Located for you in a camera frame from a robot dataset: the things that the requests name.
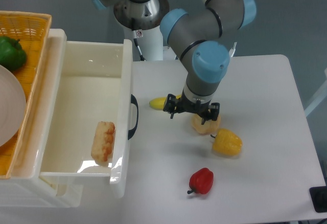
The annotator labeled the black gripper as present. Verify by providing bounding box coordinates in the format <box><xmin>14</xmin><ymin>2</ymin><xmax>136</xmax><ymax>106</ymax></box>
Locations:
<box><xmin>163</xmin><ymin>94</ymin><xmax>220</xmax><ymax>125</ymax></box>

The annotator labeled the white drawer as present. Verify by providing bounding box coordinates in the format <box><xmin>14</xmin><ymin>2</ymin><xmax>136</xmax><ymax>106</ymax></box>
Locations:
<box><xmin>40</xmin><ymin>39</ymin><xmax>138</xmax><ymax>198</ymax></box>

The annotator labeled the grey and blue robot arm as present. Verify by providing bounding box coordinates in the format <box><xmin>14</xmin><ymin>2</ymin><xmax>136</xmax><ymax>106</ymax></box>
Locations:
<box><xmin>92</xmin><ymin>0</ymin><xmax>256</xmax><ymax>123</ymax></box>

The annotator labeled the white plastic drawer cabinet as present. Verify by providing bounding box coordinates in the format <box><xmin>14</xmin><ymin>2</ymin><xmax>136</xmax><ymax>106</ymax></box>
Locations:
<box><xmin>1</xmin><ymin>29</ymin><xmax>83</xmax><ymax>208</ymax></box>

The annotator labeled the round bread roll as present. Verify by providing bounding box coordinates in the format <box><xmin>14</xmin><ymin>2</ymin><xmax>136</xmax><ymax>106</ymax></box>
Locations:
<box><xmin>191</xmin><ymin>114</ymin><xmax>221</xmax><ymax>135</ymax></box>

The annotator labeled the yellow banana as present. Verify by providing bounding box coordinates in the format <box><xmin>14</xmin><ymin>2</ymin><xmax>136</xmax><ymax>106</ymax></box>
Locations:
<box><xmin>149</xmin><ymin>96</ymin><xmax>167</xmax><ymax>110</ymax></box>

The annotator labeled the yellow bell pepper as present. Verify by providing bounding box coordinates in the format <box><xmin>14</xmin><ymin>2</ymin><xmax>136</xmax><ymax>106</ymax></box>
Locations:
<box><xmin>210</xmin><ymin>128</ymin><xmax>243</xmax><ymax>156</ymax></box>

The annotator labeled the red bell pepper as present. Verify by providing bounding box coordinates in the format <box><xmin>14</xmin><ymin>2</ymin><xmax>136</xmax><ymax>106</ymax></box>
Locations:
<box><xmin>187</xmin><ymin>168</ymin><xmax>214</xmax><ymax>195</ymax></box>

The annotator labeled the long toasted bread piece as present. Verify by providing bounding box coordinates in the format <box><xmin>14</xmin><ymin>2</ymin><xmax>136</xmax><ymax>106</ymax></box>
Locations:
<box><xmin>91</xmin><ymin>121</ymin><xmax>115</xmax><ymax>164</ymax></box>

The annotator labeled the black device at table edge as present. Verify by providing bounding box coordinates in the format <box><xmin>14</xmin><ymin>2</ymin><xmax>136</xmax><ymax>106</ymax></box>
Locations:
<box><xmin>309</xmin><ymin>186</ymin><xmax>327</xmax><ymax>213</ymax></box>

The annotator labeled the yellow woven basket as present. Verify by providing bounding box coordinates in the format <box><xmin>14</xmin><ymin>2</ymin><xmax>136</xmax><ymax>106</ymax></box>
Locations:
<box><xmin>1</xmin><ymin>11</ymin><xmax>52</xmax><ymax>180</ymax></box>

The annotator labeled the beige round plate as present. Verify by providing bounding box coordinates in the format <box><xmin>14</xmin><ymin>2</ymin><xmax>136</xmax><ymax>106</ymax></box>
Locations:
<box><xmin>0</xmin><ymin>66</ymin><xmax>26</xmax><ymax>146</ymax></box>

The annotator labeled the green bell pepper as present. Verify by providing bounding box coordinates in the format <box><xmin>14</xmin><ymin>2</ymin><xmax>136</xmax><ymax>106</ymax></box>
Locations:
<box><xmin>1</xmin><ymin>36</ymin><xmax>27</xmax><ymax>72</ymax></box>

